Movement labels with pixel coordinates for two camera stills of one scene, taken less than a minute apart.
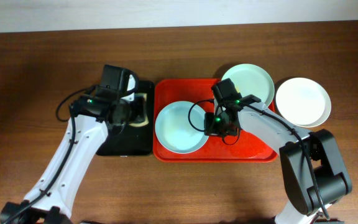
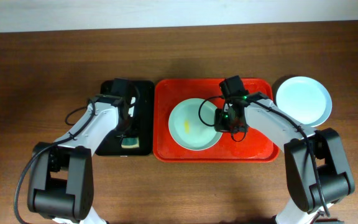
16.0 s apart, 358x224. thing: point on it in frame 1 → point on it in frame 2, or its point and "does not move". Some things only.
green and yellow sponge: (145, 121) → (130, 142)
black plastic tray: (135, 140) does not move
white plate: (302, 102) does not move
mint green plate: (250, 79) → (186, 127)
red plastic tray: (248, 147) does not move
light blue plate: (179, 127) → (304, 99)
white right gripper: (210, 129) does not move
